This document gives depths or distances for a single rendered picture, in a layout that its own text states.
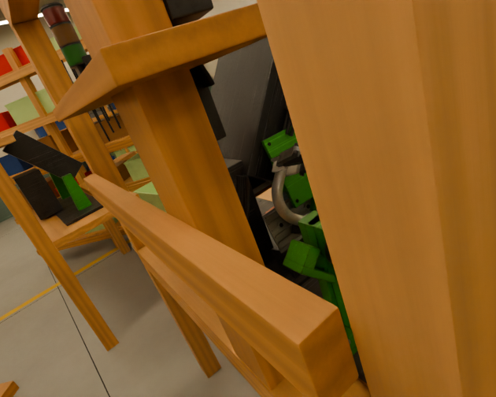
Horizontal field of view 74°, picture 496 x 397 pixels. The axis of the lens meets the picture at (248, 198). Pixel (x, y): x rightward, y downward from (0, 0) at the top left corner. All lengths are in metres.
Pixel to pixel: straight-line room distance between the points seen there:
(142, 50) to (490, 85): 0.31
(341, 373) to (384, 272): 0.14
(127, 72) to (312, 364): 0.33
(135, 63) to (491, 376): 0.41
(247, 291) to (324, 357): 0.10
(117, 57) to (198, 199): 0.23
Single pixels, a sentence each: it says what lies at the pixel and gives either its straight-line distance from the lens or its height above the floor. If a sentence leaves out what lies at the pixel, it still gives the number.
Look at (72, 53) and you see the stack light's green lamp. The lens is 0.95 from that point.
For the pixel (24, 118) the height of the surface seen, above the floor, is 1.69.
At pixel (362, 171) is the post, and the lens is 0.19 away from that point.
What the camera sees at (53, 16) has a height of 1.71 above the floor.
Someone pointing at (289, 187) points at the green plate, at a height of 1.13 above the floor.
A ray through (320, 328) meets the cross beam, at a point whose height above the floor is 1.27.
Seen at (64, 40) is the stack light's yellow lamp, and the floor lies 1.66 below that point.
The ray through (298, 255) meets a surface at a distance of 0.63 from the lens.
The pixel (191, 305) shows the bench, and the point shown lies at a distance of 1.07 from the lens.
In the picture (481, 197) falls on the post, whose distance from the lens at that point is 0.22.
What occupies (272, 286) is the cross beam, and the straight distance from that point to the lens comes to 0.34.
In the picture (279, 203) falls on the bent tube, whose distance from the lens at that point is 0.87.
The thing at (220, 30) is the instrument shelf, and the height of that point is 1.52.
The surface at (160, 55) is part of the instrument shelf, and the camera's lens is 0.40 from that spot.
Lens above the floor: 1.48
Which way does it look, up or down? 22 degrees down
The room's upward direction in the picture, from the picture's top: 21 degrees counter-clockwise
